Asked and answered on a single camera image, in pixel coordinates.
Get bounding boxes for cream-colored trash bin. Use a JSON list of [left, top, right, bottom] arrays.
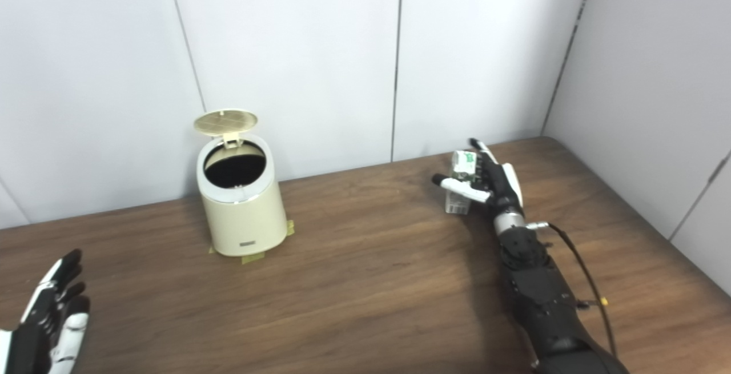
[[196, 132, 288, 258]]

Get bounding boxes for white green milk carton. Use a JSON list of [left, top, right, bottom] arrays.
[[445, 150, 479, 215]]

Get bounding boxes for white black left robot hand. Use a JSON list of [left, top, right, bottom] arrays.
[[0, 249, 91, 374]]

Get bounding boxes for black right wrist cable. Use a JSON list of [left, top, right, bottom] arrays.
[[525, 222, 618, 357]]

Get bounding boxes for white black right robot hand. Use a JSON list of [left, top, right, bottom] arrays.
[[432, 138, 525, 218]]

